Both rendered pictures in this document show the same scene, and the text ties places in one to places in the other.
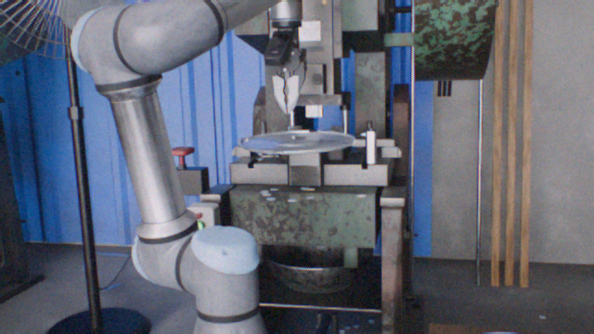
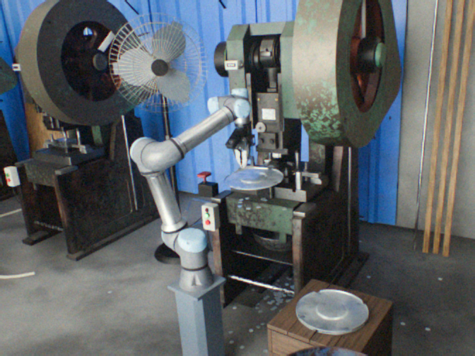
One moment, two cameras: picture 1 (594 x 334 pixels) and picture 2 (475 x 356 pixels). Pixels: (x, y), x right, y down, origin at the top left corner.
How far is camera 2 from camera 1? 1.02 m
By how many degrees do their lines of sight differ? 22
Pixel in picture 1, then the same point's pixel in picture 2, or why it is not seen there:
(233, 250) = (191, 242)
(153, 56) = (154, 167)
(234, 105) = not seen: hidden behind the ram
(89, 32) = (134, 152)
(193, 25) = (168, 155)
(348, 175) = (286, 194)
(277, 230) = (247, 219)
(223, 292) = (187, 258)
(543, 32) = not seen: outside the picture
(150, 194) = (163, 213)
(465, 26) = (329, 131)
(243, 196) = (232, 200)
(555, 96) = not seen: outside the picture
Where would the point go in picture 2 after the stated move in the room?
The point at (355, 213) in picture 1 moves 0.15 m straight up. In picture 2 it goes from (283, 216) to (283, 188)
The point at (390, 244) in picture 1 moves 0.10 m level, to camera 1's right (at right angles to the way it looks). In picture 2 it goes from (296, 236) to (317, 238)
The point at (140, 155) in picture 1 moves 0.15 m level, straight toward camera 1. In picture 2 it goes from (157, 198) to (148, 212)
